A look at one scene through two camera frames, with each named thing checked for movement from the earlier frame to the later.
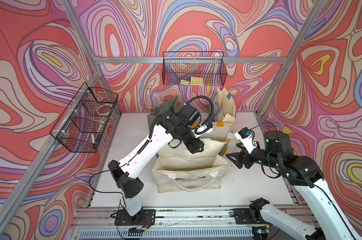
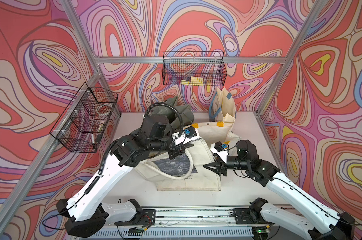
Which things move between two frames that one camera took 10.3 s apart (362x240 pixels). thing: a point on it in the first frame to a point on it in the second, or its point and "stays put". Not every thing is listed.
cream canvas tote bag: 177,169 stays put
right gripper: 244,155 to 220,167
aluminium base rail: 215,224 stays put
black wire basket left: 83,119 stays put
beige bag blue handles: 223,107 stays put
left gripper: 195,146 to 178,151
